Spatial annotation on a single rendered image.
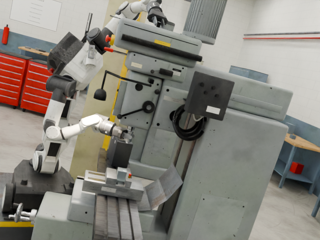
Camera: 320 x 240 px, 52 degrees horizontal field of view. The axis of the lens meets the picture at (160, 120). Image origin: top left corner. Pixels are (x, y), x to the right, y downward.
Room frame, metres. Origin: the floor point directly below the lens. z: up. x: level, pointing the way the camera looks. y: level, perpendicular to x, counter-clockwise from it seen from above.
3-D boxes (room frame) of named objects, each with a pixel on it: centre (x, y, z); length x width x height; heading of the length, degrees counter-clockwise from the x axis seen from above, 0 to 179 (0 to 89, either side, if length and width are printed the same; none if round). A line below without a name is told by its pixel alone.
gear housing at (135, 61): (1.95, 0.11, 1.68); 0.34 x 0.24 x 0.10; 102
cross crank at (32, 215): (1.83, 0.64, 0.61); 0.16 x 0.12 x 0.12; 102
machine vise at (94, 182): (1.83, 0.16, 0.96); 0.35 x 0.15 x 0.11; 103
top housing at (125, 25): (1.94, 0.14, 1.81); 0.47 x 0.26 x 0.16; 102
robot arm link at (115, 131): (1.96, 0.25, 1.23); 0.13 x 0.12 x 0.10; 167
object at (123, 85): (1.91, 0.26, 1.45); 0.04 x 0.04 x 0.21; 12
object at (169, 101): (1.98, -0.03, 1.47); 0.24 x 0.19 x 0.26; 12
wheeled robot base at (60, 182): (2.48, 0.78, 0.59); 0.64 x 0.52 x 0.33; 28
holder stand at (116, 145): (2.34, 0.23, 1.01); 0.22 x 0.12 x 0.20; 20
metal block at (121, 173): (1.84, 0.13, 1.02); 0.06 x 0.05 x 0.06; 13
